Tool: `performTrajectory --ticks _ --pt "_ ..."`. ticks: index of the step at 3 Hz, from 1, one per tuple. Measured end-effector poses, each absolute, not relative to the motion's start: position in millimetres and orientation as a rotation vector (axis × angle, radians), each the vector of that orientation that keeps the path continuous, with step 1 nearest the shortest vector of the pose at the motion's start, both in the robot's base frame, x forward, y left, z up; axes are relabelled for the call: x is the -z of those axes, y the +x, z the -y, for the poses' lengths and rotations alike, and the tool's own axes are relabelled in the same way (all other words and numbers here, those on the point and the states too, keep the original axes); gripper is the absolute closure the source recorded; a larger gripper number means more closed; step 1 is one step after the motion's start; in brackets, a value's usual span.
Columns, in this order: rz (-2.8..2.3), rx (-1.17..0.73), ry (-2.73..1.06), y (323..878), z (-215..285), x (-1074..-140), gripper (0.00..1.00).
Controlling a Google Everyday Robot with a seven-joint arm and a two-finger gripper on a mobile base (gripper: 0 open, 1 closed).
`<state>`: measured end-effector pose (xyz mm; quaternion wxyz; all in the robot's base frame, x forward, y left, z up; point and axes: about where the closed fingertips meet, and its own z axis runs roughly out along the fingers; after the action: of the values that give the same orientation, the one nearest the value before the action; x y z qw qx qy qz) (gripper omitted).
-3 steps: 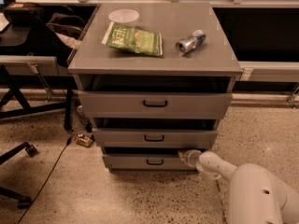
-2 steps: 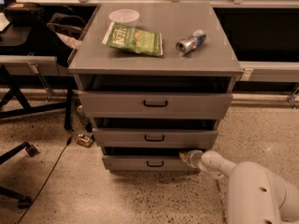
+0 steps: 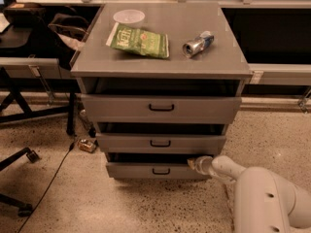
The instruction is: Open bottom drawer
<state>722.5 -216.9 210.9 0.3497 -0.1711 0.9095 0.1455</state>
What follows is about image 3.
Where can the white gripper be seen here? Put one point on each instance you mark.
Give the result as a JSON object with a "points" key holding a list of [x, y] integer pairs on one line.
{"points": [[201, 165]]}

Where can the grey bottom drawer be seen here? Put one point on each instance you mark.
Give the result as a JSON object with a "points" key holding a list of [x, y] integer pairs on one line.
{"points": [[152, 166]]}

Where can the grey drawer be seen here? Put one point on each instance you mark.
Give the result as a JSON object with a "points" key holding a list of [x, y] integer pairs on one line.
{"points": [[161, 109], [152, 166], [148, 143]]}

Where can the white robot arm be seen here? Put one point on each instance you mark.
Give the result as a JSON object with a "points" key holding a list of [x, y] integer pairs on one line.
{"points": [[264, 202]]}

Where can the grey middle drawer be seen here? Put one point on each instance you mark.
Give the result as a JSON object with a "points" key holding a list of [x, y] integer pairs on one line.
{"points": [[148, 143]]}

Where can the grey drawer cabinet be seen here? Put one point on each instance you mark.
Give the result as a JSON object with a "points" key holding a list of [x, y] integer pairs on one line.
{"points": [[219, 71]]}

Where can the grey top drawer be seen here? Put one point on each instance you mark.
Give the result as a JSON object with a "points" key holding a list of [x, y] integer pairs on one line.
{"points": [[161, 109]]}

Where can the small jar on floor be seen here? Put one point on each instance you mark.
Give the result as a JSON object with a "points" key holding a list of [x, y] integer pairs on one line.
{"points": [[87, 145]]}

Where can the silver blue soda can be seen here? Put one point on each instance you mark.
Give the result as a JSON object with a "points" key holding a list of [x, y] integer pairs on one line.
{"points": [[198, 44]]}

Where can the green chip bag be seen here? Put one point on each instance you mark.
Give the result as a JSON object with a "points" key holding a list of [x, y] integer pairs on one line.
{"points": [[138, 41]]}

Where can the clear plastic bowl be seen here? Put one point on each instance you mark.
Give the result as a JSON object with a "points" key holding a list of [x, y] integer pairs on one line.
{"points": [[129, 17]]}

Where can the black office chair base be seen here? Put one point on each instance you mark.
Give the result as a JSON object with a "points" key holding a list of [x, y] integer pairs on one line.
{"points": [[23, 209]]}

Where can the black bag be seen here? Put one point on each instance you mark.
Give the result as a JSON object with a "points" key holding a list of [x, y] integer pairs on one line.
{"points": [[42, 32]]}

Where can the black desk frame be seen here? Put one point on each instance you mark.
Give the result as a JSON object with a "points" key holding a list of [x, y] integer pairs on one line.
{"points": [[21, 74]]}

